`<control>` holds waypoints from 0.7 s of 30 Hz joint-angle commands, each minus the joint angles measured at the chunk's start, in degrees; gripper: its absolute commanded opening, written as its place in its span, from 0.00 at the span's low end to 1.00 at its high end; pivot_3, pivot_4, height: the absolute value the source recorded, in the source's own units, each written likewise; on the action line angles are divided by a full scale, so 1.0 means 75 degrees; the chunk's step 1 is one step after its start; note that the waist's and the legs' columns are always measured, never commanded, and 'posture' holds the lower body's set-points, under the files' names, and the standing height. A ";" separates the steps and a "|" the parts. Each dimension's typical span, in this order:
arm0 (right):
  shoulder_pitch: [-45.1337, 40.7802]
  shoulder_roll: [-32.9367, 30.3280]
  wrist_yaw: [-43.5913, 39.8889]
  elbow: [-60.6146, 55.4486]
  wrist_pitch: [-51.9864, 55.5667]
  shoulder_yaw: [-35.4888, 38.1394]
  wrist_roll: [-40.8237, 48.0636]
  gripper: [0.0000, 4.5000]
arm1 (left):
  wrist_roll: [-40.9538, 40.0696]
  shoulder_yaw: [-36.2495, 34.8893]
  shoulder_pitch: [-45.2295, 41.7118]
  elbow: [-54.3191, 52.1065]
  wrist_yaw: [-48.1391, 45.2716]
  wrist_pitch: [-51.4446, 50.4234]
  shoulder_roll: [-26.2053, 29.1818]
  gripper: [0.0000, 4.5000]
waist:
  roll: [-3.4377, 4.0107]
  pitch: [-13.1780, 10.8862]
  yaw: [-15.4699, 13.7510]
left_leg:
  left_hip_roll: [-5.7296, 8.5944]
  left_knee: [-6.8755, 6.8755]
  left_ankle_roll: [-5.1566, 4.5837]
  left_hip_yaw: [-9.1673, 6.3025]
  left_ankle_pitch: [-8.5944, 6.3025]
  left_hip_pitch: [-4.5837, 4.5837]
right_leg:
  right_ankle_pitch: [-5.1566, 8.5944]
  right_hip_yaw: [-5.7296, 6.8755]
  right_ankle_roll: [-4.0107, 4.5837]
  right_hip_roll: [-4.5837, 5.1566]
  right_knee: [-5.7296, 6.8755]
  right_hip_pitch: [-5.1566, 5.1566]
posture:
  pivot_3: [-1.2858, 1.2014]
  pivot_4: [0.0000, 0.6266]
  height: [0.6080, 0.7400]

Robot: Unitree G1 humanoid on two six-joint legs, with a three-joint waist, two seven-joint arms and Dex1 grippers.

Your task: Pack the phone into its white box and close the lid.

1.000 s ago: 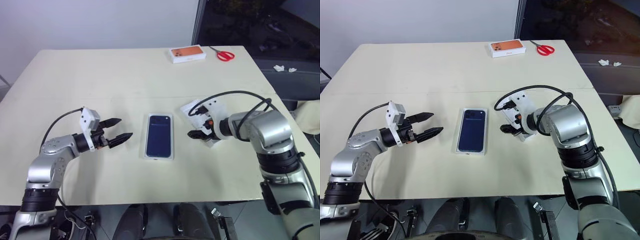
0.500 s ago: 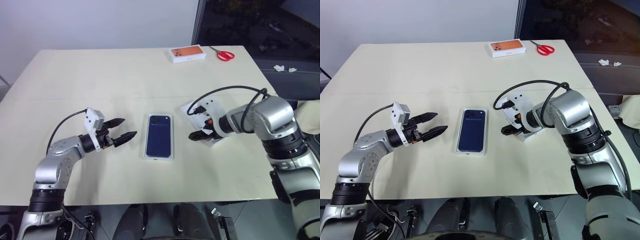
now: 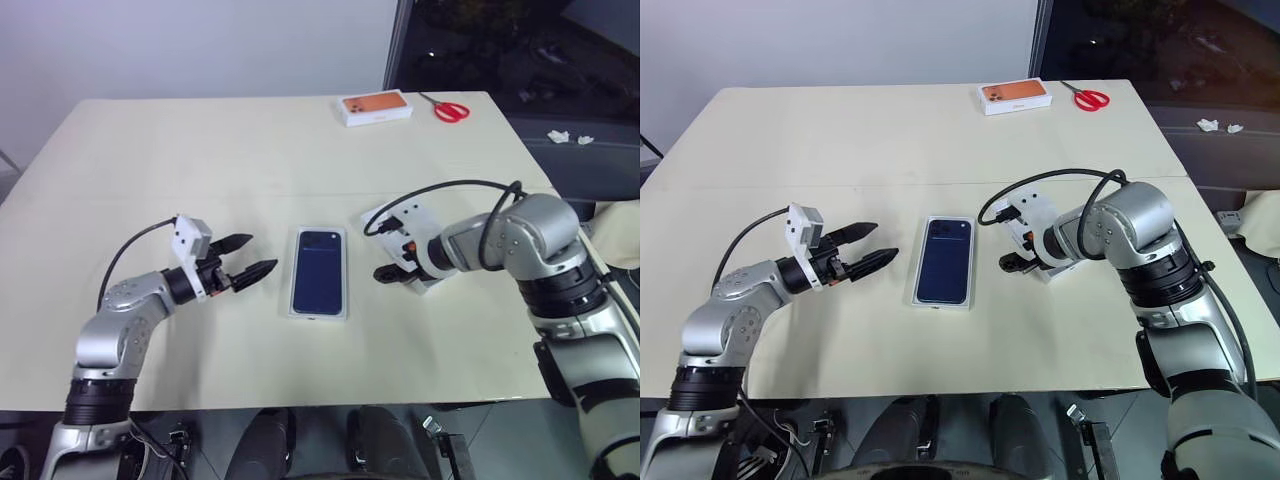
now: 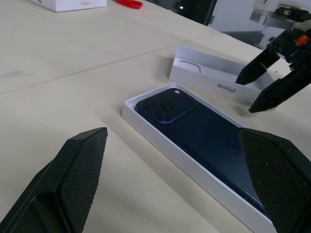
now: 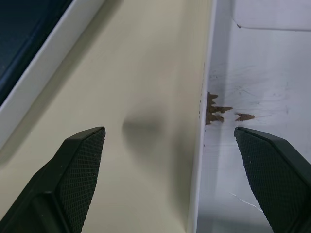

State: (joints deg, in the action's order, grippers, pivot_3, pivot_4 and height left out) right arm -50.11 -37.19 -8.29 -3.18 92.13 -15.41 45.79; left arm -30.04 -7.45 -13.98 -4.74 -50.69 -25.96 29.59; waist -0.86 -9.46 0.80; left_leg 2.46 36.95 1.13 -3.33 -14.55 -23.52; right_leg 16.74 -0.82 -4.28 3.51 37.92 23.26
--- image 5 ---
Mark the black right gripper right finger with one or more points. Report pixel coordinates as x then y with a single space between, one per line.
279 179

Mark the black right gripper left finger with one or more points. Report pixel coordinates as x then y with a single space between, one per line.
63 184

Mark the white phone box base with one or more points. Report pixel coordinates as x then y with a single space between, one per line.
36 70
255 72

